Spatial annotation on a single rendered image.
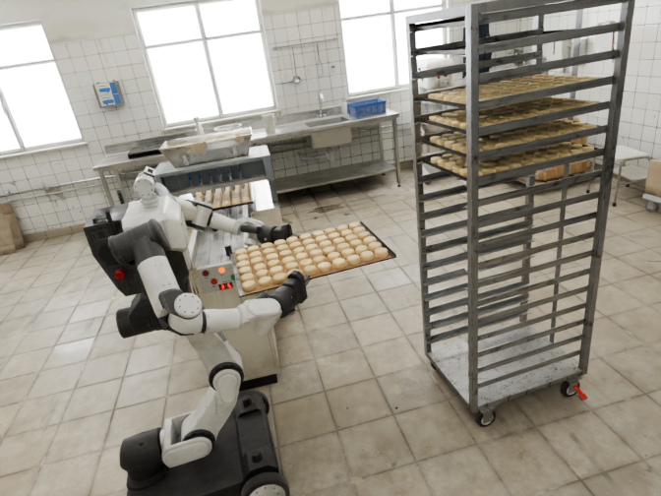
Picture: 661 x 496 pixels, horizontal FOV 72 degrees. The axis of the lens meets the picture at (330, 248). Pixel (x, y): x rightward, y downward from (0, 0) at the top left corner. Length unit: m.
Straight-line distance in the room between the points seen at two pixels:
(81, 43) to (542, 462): 5.65
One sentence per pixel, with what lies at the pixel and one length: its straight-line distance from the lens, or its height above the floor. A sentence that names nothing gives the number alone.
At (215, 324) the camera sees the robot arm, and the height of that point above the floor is 1.07.
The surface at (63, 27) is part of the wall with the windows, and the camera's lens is 6.11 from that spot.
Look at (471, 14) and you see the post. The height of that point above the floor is 1.79.
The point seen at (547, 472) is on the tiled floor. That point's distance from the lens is 2.35.
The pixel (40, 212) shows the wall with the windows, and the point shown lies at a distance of 6.56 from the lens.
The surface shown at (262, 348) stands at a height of 0.28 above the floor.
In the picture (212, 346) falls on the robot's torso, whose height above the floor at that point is 0.73.
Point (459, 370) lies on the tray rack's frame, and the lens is 2.53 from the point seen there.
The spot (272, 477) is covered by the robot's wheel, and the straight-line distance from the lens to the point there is 2.11.
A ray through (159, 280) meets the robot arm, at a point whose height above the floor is 1.21.
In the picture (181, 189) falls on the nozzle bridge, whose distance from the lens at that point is 3.03.
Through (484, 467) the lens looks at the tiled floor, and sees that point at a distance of 2.32.
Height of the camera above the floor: 1.79
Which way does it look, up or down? 25 degrees down
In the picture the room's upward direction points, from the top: 8 degrees counter-clockwise
